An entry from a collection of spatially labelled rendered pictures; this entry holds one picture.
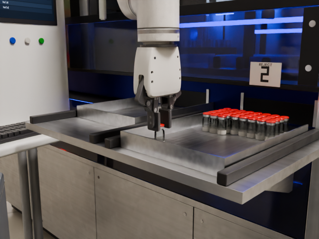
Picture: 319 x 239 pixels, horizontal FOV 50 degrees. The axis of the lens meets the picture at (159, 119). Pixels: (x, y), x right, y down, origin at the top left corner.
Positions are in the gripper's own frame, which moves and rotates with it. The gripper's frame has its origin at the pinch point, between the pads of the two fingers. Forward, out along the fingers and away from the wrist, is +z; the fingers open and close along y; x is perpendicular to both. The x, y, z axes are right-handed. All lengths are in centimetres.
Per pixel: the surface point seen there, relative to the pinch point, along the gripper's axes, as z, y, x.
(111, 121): 4.7, -5.4, -22.9
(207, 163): 4.1, 6.3, 16.9
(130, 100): 3.5, -26.9, -39.1
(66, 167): 42, -31, -92
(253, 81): -5.6, -31.3, 4.6
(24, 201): 49, -7, -87
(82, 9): -29, -32, -72
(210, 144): 5.8, -7.7, 7.6
